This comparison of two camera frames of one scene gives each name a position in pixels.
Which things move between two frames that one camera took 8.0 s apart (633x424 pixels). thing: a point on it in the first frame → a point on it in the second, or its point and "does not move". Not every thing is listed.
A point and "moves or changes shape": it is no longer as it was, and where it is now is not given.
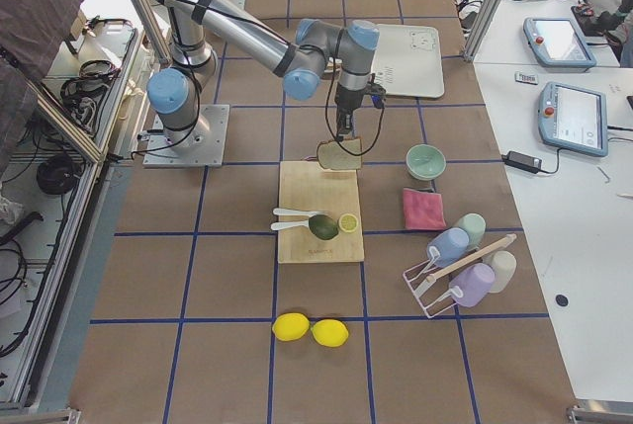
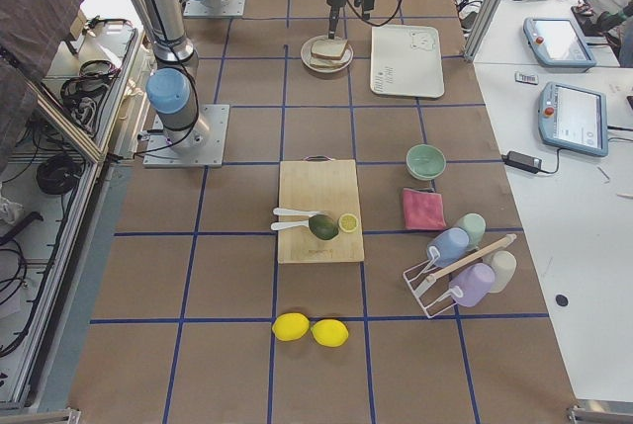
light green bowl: (425, 161) does not move
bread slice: (331, 156) moves or changes shape
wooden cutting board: (304, 185) does not move
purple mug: (470, 285) does not move
